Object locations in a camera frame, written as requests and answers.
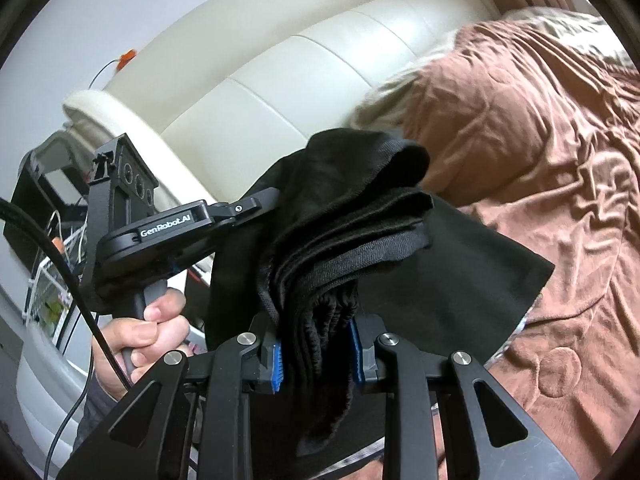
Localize thin black cable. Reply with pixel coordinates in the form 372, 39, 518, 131
37, 360, 101, 477

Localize beige bed sheet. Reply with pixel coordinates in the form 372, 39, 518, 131
347, 7, 626, 131

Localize person's dark clothing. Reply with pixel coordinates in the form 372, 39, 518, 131
250, 395, 448, 480

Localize thick black cable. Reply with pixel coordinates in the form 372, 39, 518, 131
0, 199, 136, 391

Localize person's left hand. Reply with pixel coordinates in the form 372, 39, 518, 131
92, 290, 194, 402

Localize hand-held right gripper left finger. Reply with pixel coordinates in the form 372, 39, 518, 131
55, 312, 286, 480

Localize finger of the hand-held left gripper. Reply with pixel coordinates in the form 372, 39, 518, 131
216, 187, 280, 231

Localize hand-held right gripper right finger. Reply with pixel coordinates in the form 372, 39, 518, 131
347, 312, 581, 480

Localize white wire basket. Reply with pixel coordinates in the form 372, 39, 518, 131
22, 255, 91, 341

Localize person's left forearm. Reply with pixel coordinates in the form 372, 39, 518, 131
72, 375, 132, 461

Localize brown blanket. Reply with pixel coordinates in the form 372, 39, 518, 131
400, 20, 640, 480

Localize cream padded headboard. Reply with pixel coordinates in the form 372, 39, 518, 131
62, 0, 501, 201

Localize black pants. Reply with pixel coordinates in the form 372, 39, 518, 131
205, 129, 556, 458

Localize orange plug with wire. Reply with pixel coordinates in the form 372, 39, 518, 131
89, 49, 137, 88

